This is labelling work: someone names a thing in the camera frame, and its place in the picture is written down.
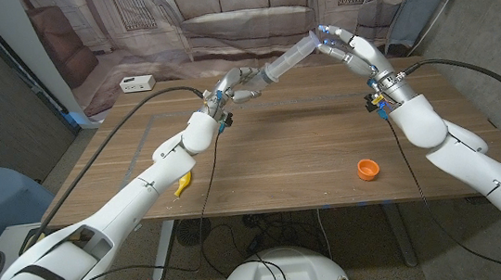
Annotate printed sofa room backdrop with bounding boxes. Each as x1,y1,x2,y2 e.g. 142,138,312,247
20,0,496,124

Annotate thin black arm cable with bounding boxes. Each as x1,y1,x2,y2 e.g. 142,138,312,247
58,128,238,280
382,104,501,280

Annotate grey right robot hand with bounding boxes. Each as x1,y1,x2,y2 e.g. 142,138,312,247
314,15,418,113

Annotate white upright panel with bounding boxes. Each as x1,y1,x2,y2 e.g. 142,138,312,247
0,0,104,139

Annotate black round ribbed disc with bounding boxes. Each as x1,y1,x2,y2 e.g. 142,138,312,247
175,216,214,249

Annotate white flat base plate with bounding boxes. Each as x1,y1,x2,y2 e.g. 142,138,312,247
0,221,50,274

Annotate tangled black floor cables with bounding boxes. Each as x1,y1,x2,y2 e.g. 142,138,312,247
198,206,335,280

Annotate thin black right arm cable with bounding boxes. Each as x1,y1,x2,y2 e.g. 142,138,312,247
382,104,501,280

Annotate small orange cup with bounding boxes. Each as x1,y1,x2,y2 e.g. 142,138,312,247
355,158,381,183

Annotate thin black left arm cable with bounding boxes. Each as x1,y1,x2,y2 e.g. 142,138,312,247
58,128,238,280

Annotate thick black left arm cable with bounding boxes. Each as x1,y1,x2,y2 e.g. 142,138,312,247
4,83,220,257

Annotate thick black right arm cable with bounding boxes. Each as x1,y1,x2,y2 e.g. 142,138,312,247
392,51,501,129

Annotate yellow and black foot pedal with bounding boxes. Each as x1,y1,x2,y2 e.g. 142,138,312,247
17,225,52,257

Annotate grey table leg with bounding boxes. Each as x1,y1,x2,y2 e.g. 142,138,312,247
382,199,419,270

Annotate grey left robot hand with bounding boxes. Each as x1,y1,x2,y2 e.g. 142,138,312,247
199,64,265,121

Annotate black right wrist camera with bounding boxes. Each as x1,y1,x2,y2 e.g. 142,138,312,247
364,93,379,113

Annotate yellow toy banana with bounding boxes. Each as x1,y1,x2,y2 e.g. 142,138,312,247
171,171,195,198

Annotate white table leg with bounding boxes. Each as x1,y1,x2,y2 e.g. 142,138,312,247
147,220,182,280

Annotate large clear plastic syringe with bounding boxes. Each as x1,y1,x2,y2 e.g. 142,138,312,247
238,29,326,93

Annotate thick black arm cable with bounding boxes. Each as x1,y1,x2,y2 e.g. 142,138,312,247
4,83,220,257
392,51,501,129

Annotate white power outlet box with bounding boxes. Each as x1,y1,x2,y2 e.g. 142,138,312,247
118,72,158,95

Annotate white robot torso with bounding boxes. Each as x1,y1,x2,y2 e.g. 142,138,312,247
215,240,353,280

